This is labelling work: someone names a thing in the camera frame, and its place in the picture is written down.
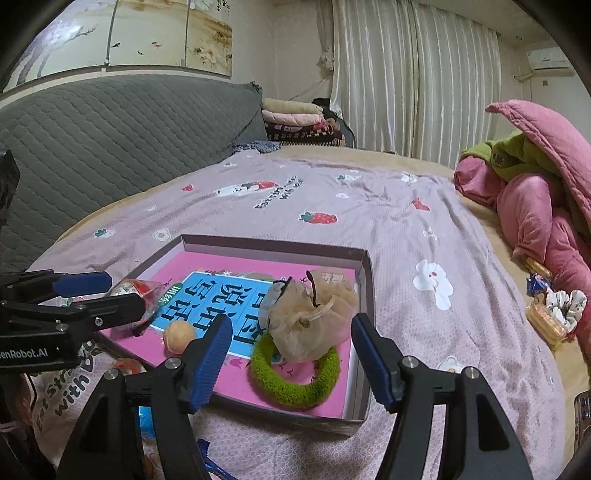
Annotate blue oreo cookie packet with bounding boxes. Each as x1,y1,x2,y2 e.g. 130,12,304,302
197,438,238,480

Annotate beige mesh drawstring pouch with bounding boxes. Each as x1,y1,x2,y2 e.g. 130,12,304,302
259,267,359,363

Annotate pink quilted blanket pile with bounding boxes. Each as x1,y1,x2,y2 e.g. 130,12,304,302
452,99,591,361

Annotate smartphone with case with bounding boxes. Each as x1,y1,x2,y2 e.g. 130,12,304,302
574,390,591,452

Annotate folded blankets stack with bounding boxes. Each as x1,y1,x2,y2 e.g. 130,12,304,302
262,98,356,148

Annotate white striped curtains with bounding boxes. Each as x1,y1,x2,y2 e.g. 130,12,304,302
317,1,502,168

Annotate pink blue book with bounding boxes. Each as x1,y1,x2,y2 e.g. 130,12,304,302
102,250,360,414

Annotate blue candy wrapper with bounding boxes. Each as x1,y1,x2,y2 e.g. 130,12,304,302
526,272,552,297

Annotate wafer snack packet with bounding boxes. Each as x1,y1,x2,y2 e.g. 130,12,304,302
526,294,567,350

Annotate grey shallow box tray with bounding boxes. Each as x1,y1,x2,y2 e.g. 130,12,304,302
100,235,374,437

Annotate wall painting triptych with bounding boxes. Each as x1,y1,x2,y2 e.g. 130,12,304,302
4,0,232,91

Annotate white patterned scrunchie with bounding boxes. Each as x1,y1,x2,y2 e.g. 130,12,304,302
545,288,587,333

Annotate silver foil surprise egg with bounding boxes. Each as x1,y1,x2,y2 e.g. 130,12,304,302
108,278,164,329

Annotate grey quilted headboard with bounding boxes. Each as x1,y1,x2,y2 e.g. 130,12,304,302
1,75,266,271

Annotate green blanket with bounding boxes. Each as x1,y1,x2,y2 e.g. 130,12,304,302
460,129,563,182

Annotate red blue surprise egg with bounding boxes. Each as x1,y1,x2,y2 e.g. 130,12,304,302
112,358,155,441

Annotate white air conditioner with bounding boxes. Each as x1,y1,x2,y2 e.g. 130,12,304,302
514,47,574,83

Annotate walnut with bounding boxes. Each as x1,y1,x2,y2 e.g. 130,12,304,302
163,320,197,354

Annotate green fuzzy ring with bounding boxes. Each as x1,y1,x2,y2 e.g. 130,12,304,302
249,332,342,410

